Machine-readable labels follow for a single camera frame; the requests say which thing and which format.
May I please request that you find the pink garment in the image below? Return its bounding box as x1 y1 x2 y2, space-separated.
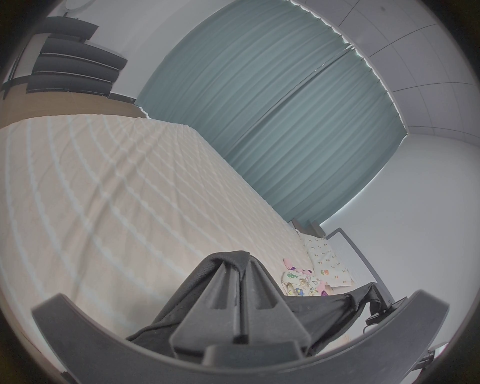
283 258 328 297

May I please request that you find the white printed pillow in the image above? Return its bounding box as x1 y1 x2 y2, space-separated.
303 234 353 289

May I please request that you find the bed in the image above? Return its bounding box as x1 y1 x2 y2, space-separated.
0 114 394 353

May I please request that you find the black T-shirt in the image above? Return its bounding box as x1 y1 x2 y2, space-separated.
125 250 394 357

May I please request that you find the black chest of drawers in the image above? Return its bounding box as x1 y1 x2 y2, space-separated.
2 17 128 100

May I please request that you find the grey bedside table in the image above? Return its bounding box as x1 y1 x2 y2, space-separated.
292 218 324 238

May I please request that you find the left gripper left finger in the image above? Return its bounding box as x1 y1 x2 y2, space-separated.
169 260 244 364

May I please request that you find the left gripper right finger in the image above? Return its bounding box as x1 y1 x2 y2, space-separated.
242 257 311 357

